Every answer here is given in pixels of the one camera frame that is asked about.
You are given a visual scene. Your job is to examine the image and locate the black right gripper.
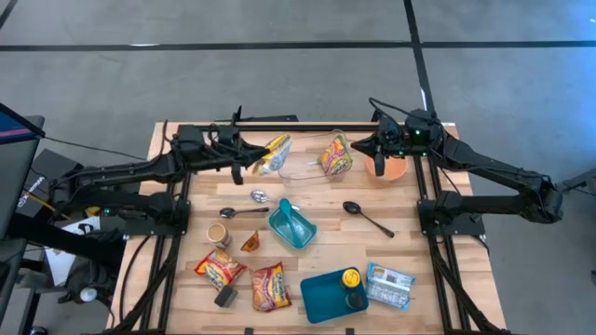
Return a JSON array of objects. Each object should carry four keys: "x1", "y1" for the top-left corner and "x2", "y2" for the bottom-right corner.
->
[{"x1": 351, "y1": 117, "x2": 408, "y2": 177}]

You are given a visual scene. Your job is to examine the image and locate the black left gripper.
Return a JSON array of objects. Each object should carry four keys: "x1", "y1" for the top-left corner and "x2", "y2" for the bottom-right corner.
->
[{"x1": 204, "y1": 124, "x2": 270, "y2": 186}]

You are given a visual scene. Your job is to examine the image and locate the teal plate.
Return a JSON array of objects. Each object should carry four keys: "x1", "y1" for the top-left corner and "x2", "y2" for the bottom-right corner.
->
[{"x1": 278, "y1": 198, "x2": 305, "y2": 248}]

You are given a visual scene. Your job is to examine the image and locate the brown taco seasoning packet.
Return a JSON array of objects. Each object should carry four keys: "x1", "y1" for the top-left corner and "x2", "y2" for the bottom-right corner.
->
[{"x1": 239, "y1": 229, "x2": 261, "y2": 253}]

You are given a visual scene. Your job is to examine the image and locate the dark bottle with yellow cap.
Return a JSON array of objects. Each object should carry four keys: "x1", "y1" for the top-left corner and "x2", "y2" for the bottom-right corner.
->
[{"x1": 340, "y1": 268, "x2": 362, "y2": 289}]

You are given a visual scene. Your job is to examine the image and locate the orange bowl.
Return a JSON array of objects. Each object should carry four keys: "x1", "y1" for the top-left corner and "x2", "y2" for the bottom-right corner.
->
[{"x1": 364, "y1": 153, "x2": 409, "y2": 182}]

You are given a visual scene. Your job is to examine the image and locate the clear plastic container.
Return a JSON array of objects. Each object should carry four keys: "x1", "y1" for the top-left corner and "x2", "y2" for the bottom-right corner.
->
[{"x1": 274, "y1": 128, "x2": 354, "y2": 182}]

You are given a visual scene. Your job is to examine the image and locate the black spoon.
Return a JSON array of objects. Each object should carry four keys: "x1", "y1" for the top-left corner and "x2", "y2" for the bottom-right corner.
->
[{"x1": 342, "y1": 200, "x2": 396, "y2": 239}]

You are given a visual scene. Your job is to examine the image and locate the small teal container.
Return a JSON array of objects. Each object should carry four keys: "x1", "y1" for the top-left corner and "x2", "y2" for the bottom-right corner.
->
[{"x1": 268, "y1": 204, "x2": 318, "y2": 250}]

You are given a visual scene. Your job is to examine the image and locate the red yellow ramen packet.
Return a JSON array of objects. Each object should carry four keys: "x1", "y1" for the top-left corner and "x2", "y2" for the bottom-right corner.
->
[
  {"x1": 250, "y1": 261, "x2": 293, "y2": 313},
  {"x1": 194, "y1": 248, "x2": 248, "y2": 292}
]

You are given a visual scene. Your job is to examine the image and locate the blue white snack packet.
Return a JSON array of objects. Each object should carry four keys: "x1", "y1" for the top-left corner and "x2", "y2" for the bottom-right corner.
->
[{"x1": 363, "y1": 261, "x2": 418, "y2": 312}]

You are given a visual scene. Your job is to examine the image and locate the black sponge block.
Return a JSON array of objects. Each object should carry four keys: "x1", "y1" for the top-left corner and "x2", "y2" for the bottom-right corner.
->
[{"x1": 213, "y1": 285, "x2": 239, "y2": 309}]

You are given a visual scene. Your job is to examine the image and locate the large teal tray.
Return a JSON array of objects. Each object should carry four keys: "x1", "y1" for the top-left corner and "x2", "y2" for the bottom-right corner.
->
[{"x1": 299, "y1": 267, "x2": 370, "y2": 326}]

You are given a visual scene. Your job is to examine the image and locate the black equipment stand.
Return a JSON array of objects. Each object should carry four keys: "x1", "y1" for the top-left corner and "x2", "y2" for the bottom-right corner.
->
[{"x1": 0, "y1": 211, "x2": 127, "y2": 335}]

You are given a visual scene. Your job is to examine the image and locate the black box with white print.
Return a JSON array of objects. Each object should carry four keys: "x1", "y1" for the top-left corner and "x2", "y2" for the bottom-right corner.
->
[{"x1": 16, "y1": 148, "x2": 71, "y2": 220}]

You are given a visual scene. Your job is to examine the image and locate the white paper sheet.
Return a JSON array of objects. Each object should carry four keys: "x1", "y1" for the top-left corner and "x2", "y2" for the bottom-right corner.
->
[{"x1": 45, "y1": 216, "x2": 102, "y2": 288}]

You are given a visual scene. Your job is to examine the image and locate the black computer monitor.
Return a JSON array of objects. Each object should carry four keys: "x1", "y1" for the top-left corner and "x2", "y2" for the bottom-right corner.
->
[{"x1": 0, "y1": 101, "x2": 47, "y2": 241}]

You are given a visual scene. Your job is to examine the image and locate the black bracket bar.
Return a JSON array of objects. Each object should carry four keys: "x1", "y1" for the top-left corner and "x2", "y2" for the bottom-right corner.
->
[{"x1": 216, "y1": 105, "x2": 299, "y2": 124}]

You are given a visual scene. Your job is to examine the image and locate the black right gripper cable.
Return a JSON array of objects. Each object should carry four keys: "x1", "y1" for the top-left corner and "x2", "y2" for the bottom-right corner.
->
[{"x1": 368, "y1": 96, "x2": 420, "y2": 123}]

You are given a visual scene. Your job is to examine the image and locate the thin black cable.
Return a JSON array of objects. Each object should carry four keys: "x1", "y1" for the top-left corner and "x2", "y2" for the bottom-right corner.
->
[{"x1": 44, "y1": 136, "x2": 148, "y2": 162}]

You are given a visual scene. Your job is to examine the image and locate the thick black cable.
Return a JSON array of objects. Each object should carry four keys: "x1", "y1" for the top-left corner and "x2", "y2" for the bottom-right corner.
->
[{"x1": 118, "y1": 234, "x2": 155, "y2": 325}]

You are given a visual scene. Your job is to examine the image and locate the yellow cable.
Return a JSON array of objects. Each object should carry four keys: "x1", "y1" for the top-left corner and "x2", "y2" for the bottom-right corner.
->
[{"x1": 27, "y1": 193, "x2": 71, "y2": 221}]

